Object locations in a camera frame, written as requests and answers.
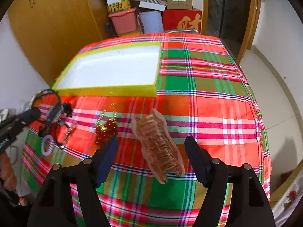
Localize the light blue plastic bucket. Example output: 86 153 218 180
139 10 164 34

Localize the black smart wristband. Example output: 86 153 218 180
32 89 64 125

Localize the white striped flat box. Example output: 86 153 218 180
139 0 167 12

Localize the large translucent hair claw clip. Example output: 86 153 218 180
131 109 185 184

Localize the red carton gold character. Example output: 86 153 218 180
162 8 202 33

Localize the red bead gold chain ornament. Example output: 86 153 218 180
95 103 118 146

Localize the yellow shallow cardboard box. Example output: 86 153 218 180
52 42 162 97

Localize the pink plastic bin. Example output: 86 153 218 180
108 8 138 34

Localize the yellow black printed box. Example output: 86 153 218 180
107 1 131 14

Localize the wooden wardrobe door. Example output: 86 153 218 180
8 0 109 85

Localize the floral white bedding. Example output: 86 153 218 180
272 170 302 226

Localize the person's left hand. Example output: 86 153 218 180
1 152 17 191

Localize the dark wooden room door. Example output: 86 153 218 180
205 0 260 62

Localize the colourful plaid tablecloth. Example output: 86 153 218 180
21 33 272 226

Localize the light blue spiral hair tie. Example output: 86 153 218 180
41 135 55 157

